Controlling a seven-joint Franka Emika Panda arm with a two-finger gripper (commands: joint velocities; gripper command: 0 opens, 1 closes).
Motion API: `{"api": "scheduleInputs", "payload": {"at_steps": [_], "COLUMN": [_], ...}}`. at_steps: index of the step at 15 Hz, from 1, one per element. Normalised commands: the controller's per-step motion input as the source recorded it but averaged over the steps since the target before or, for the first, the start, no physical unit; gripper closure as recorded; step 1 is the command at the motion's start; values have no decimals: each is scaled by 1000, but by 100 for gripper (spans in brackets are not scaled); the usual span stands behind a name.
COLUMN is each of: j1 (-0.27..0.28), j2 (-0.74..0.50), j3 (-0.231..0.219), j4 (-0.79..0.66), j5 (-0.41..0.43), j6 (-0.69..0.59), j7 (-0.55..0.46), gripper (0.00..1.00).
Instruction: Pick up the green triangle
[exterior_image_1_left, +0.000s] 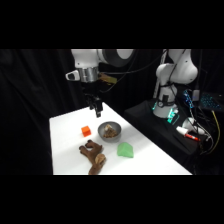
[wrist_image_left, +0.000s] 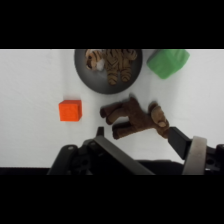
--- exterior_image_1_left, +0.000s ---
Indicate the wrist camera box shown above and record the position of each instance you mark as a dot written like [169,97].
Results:
[107,79]

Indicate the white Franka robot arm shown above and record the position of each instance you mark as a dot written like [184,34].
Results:
[175,71]

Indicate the orange cube block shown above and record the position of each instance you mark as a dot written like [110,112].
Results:
[86,131]

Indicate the green triangle block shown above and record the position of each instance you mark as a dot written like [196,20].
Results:
[125,150]

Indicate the brown teddy bear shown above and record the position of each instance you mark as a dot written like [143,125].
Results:
[93,156]

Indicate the black curtain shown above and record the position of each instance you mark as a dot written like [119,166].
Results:
[30,110]

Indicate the white round device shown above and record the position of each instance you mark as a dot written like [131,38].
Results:
[191,124]

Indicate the brown object in bowl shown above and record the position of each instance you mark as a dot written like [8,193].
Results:
[109,131]

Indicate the grey metal bowl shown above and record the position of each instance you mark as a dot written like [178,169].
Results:
[109,131]

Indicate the white marker with red cap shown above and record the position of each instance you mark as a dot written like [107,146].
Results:
[187,133]

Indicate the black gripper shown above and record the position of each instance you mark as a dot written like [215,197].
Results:
[90,90]

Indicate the laptop with lit keyboard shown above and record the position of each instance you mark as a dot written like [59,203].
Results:
[212,101]

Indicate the black robot stand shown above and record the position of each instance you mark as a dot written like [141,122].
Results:
[160,128]

